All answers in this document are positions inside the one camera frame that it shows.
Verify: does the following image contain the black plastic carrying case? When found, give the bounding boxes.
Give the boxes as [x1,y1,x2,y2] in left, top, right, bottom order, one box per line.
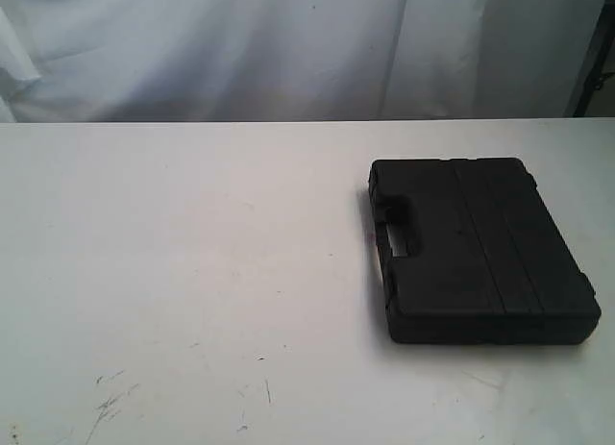
[368,158,602,345]

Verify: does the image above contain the white backdrop curtain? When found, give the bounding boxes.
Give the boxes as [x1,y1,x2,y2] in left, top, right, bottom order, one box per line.
[1,0,605,122]

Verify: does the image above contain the black stand pole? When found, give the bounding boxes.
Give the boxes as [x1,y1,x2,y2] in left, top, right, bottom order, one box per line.
[567,0,614,117]

